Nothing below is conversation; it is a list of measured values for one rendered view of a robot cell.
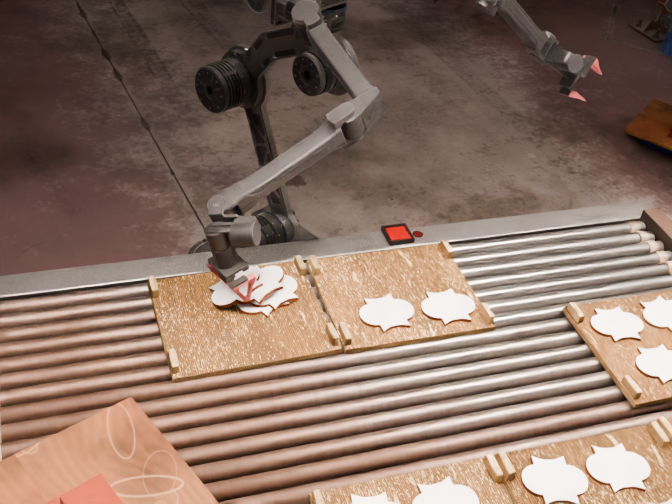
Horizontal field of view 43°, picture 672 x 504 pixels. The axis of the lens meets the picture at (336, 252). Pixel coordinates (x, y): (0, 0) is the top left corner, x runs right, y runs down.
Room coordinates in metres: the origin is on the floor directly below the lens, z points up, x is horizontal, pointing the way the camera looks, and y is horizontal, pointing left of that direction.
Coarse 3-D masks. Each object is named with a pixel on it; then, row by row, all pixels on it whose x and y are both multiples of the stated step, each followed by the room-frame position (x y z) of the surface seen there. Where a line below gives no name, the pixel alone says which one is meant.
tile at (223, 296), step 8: (240, 272) 1.68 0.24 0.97; (248, 272) 1.68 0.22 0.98; (256, 272) 1.67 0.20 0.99; (256, 280) 1.65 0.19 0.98; (216, 288) 1.63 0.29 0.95; (224, 288) 1.63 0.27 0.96; (240, 288) 1.62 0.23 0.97; (256, 288) 1.62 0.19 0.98; (216, 296) 1.60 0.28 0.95; (224, 296) 1.60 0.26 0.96; (232, 296) 1.59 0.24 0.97; (216, 304) 1.57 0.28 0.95; (224, 304) 1.57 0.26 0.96; (232, 304) 1.57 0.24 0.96
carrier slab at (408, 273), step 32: (352, 256) 1.85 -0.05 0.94; (384, 256) 1.87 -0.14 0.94; (416, 256) 1.89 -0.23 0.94; (320, 288) 1.70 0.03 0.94; (352, 288) 1.72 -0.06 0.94; (384, 288) 1.74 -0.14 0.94; (416, 288) 1.75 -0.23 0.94; (448, 288) 1.77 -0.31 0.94; (352, 320) 1.60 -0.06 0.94; (416, 320) 1.63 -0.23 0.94; (480, 320) 1.66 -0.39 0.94; (352, 352) 1.50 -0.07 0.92
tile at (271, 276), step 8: (264, 272) 1.68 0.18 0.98; (272, 272) 1.68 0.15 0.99; (280, 272) 1.67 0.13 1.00; (264, 280) 1.65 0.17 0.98; (272, 280) 1.65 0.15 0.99; (280, 280) 1.65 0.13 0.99; (264, 288) 1.62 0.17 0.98; (272, 288) 1.61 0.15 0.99; (280, 288) 1.62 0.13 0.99; (256, 296) 1.59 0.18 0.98; (264, 296) 1.59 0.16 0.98
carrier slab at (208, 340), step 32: (160, 288) 1.62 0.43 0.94; (192, 288) 1.64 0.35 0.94; (160, 320) 1.51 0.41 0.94; (192, 320) 1.52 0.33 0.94; (224, 320) 1.54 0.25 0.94; (256, 320) 1.55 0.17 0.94; (288, 320) 1.57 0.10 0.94; (320, 320) 1.58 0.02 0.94; (192, 352) 1.42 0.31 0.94; (224, 352) 1.43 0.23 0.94; (256, 352) 1.44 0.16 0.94; (288, 352) 1.46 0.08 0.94; (320, 352) 1.47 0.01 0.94
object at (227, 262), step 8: (232, 248) 1.60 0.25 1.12; (216, 256) 1.58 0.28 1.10; (224, 256) 1.58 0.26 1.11; (232, 256) 1.59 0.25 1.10; (216, 264) 1.59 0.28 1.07; (224, 264) 1.58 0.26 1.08; (232, 264) 1.59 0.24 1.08; (240, 264) 1.59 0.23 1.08; (224, 272) 1.57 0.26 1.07; (232, 272) 1.56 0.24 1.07
